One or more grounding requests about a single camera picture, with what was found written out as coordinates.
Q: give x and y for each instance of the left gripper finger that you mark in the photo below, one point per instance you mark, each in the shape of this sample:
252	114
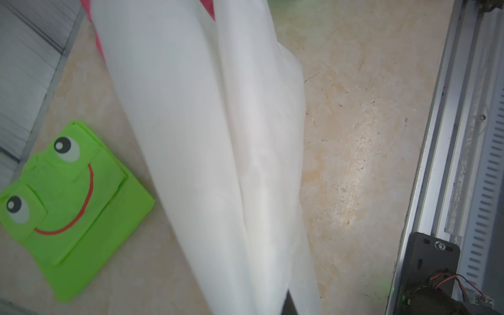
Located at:
289	307

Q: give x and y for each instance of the white raincoat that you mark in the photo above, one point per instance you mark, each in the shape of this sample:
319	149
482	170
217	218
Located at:
217	105

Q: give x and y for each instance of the green frog raincoat folded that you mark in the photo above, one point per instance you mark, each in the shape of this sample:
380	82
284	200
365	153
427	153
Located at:
72	207

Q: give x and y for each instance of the pink rabbit raincoat folded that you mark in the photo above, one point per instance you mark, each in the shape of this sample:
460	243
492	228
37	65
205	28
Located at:
86	4

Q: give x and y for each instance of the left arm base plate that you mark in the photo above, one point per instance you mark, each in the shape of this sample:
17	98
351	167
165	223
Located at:
430	284

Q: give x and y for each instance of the aluminium front rail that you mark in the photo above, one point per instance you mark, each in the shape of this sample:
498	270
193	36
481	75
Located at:
458	191

